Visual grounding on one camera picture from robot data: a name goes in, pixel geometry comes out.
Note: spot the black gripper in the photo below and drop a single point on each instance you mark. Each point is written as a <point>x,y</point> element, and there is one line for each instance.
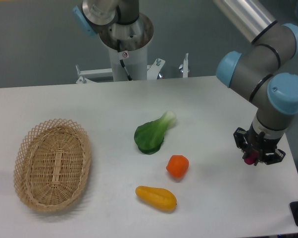
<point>260,142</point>

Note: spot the magenta sweet potato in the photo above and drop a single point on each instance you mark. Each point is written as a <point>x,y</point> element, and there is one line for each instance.
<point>250,159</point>

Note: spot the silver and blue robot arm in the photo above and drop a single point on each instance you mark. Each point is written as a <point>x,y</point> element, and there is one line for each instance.
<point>254,76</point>

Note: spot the orange carrot piece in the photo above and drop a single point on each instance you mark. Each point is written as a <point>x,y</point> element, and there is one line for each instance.
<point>177,166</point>

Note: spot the yellow papaya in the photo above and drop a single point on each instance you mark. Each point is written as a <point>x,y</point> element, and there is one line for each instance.
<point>159,198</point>

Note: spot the white clamp with screw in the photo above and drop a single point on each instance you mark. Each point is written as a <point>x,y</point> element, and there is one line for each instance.
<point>184,67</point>

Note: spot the green bok choy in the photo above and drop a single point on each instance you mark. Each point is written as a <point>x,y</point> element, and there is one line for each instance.
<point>149,137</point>

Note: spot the woven wicker basket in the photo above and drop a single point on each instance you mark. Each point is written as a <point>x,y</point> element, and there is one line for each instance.
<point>52,165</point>

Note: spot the white metal mounting bracket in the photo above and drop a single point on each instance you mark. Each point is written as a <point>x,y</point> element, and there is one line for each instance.
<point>99,75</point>

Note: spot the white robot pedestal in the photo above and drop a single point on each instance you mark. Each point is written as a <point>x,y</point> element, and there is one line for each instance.
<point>128,45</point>

